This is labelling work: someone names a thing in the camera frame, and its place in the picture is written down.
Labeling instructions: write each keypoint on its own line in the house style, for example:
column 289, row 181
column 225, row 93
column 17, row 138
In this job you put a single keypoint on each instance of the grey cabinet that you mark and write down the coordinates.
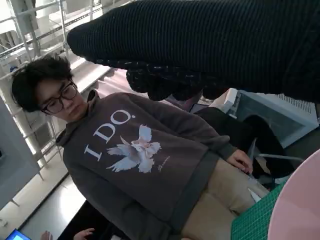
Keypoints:
column 15, row 155

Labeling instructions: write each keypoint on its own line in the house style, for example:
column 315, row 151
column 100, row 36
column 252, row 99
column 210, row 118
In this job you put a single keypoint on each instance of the black gloved right hand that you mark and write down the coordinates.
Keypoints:
column 200, row 37

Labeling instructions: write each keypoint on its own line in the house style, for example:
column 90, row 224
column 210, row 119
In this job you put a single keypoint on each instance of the small white mesh cabinet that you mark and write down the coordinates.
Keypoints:
column 282, row 117

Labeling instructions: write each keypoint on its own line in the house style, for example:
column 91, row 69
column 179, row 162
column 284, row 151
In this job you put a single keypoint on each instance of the grey office chair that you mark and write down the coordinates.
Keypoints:
column 280, row 156

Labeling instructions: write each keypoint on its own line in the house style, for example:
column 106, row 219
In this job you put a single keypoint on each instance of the green cutting mat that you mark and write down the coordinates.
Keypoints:
column 255, row 217

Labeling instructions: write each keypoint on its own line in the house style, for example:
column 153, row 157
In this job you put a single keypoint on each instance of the white torn paper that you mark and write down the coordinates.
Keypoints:
column 252, row 183

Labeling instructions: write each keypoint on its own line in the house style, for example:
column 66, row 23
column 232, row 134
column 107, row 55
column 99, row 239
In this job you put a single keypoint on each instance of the person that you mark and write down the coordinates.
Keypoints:
column 262, row 140
column 82, row 233
column 137, row 150

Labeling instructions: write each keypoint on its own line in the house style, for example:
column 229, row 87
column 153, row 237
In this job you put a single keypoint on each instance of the white metal rack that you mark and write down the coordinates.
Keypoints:
column 25, row 47

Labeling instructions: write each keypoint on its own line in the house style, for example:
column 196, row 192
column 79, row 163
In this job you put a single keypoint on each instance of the blue monitor screen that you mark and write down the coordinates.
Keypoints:
column 17, row 236

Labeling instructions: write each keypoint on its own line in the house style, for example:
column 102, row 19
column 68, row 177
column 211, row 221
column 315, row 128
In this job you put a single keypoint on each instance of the pink bowl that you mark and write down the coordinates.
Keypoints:
column 300, row 200

